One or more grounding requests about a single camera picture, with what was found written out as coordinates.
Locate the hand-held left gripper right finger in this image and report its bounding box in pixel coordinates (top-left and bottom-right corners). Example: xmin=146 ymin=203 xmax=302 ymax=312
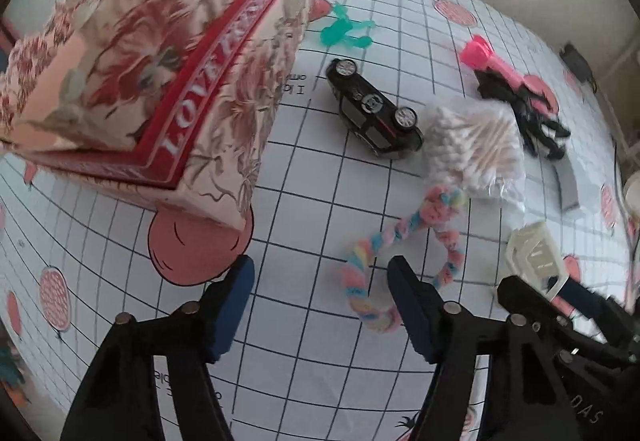
xmin=387 ymin=255 xmax=576 ymax=441

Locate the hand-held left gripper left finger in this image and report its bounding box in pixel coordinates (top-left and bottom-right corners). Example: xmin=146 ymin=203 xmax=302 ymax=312
xmin=60 ymin=255 xmax=256 ymax=441

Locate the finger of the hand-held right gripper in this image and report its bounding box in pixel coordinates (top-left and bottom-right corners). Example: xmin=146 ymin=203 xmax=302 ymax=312
xmin=552 ymin=278 xmax=636 ymax=347
xmin=496 ymin=275 xmax=571 ymax=337

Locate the white toy chair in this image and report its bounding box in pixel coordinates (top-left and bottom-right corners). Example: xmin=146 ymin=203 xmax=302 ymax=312
xmin=502 ymin=220 xmax=573 ymax=302

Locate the pastel braided rope toy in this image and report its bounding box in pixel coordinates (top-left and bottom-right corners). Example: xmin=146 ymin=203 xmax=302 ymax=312
xmin=342 ymin=185 xmax=470 ymax=334

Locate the white bottle-shaped foam block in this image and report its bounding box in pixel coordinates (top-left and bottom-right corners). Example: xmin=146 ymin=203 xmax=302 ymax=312
xmin=552 ymin=154 xmax=606 ymax=217

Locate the bag of cotton swabs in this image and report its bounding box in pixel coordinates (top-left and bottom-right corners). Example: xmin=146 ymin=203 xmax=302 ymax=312
xmin=422 ymin=96 xmax=528 ymax=212

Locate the black toy car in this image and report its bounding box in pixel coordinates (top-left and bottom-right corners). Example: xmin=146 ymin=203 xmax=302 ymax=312
xmin=325 ymin=57 xmax=425 ymax=161

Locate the green plastic toy figure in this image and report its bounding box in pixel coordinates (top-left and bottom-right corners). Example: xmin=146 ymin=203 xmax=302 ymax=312
xmin=320 ymin=0 xmax=376 ymax=49

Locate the floral paper storage box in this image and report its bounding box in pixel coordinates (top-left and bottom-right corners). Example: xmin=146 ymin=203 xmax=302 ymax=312
xmin=0 ymin=0 xmax=322 ymax=234

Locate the grid pomegranate tablecloth desktop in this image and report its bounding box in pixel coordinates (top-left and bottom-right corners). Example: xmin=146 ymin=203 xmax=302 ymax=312
xmin=0 ymin=0 xmax=640 ymax=441

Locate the white cup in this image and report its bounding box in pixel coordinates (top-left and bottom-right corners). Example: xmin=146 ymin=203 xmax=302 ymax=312
xmin=624 ymin=170 xmax=640 ymax=222

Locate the black plastic figure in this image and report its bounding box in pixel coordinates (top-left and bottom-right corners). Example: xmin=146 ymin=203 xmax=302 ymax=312
xmin=472 ymin=68 xmax=572 ymax=162

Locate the black power adapter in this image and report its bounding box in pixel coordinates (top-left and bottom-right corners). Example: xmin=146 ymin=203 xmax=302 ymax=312
xmin=560 ymin=44 xmax=593 ymax=82

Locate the pink plastic comb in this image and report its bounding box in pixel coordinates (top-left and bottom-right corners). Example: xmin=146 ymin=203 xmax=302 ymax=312
xmin=459 ymin=34 xmax=558 ymax=114

